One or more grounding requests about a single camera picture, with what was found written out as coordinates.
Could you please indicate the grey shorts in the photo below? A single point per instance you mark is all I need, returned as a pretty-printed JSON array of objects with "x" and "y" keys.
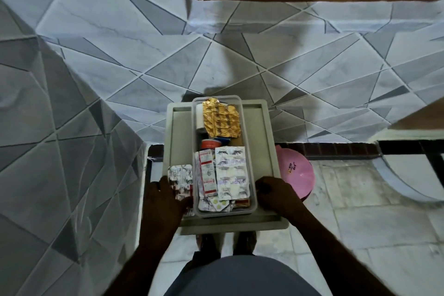
[{"x": 239, "y": 278}]

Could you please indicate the clear plastic first aid box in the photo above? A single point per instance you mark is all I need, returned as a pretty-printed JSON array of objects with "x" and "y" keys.
[{"x": 251, "y": 153}]

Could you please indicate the person's left hand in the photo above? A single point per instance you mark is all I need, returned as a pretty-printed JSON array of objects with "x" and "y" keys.
[{"x": 163, "y": 205}]

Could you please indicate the gold foil tablet strips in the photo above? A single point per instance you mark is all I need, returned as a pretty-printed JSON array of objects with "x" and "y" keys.
[{"x": 222, "y": 119}]

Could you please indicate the white red-blue label medicine bottle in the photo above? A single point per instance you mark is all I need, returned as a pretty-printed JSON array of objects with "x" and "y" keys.
[{"x": 208, "y": 144}]

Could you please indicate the pink lidded trash bin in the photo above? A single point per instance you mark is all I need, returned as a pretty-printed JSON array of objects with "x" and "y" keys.
[{"x": 295, "y": 174}]

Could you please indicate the person's left forearm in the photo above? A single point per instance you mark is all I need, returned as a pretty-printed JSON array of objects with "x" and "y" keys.
[{"x": 138, "y": 261}]

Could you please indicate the person's right hand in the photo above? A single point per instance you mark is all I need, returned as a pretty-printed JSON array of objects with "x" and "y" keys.
[{"x": 277, "y": 197}]

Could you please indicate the white plastic drawer cabinet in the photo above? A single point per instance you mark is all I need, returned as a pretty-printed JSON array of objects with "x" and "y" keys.
[{"x": 267, "y": 139}]

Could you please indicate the person's right forearm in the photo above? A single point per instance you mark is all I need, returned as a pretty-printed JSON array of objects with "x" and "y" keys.
[{"x": 333, "y": 257}]

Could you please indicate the dark shoe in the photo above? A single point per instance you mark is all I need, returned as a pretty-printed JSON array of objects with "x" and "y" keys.
[
  {"x": 208, "y": 243},
  {"x": 245, "y": 243}
]

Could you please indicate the white bandage roll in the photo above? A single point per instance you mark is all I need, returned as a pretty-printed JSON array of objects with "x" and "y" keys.
[{"x": 199, "y": 119}]

